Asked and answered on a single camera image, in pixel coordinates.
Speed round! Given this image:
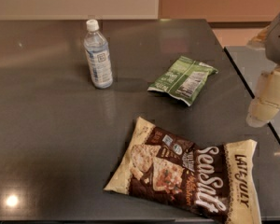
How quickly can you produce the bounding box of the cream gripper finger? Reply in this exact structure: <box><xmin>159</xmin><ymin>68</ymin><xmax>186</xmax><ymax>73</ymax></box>
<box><xmin>246</xmin><ymin>65</ymin><xmax>280</xmax><ymax>128</ymax></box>

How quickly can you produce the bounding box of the blue plastic water bottle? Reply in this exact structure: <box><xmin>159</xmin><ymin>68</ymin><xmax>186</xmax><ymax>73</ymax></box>
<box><xmin>84</xmin><ymin>20</ymin><xmax>113</xmax><ymax>89</ymax></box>

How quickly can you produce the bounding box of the green chip bag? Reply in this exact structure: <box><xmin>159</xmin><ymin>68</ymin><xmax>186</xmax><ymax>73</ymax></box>
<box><xmin>148</xmin><ymin>56</ymin><xmax>218</xmax><ymax>106</ymax></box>

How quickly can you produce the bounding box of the brown Sea Salt chip bag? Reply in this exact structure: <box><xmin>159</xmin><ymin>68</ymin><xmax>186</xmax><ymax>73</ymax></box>
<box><xmin>105</xmin><ymin>118</ymin><xmax>261</xmax><ymax>224</ymax></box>

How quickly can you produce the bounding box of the grey side table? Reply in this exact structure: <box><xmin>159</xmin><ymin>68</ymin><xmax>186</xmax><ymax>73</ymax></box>
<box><xmin>224</xmin><ymin>46</ymin><xmax>280</xmax><ymax>145</ymax></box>

